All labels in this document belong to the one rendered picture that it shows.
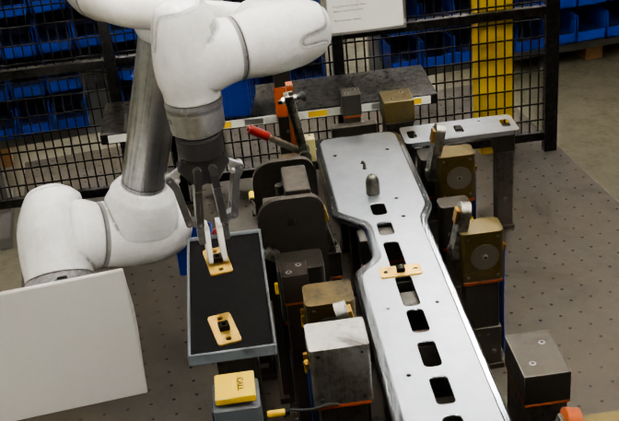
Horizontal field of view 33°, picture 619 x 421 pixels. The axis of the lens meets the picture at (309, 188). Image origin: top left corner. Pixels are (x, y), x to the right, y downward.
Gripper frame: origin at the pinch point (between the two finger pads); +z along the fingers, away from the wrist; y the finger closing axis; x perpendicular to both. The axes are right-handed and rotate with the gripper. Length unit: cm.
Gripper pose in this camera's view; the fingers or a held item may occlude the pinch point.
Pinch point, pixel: (214, 240)
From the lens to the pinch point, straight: 174.3
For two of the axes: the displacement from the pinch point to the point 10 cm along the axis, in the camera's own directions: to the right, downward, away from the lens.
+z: 0.9, 8.8, 4.7
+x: 2.7, 4.3, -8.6
